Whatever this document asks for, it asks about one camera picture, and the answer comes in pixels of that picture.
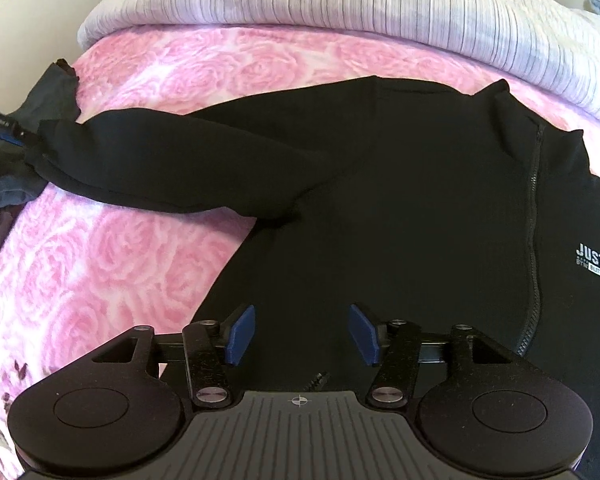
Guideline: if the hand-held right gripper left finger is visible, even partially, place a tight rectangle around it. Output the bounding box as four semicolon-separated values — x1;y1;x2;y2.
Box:
89;304;257;408

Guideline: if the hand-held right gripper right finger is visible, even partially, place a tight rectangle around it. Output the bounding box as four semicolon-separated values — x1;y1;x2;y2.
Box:
347;302;527;407

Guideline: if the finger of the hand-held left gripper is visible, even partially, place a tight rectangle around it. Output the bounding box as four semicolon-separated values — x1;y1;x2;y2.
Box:
0;105;42;150

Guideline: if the black zip jacket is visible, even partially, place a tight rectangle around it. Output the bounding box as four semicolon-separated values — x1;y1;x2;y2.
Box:
24;75;600;480

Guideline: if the dark grey garment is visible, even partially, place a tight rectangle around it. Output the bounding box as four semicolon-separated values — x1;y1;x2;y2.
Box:
0;60;81;211

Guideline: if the pink floral bed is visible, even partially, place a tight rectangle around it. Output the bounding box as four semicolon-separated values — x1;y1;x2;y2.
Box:
0;25;600;466

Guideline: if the white striped quilt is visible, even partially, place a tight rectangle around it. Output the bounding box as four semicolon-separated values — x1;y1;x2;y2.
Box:
77;0;600;137

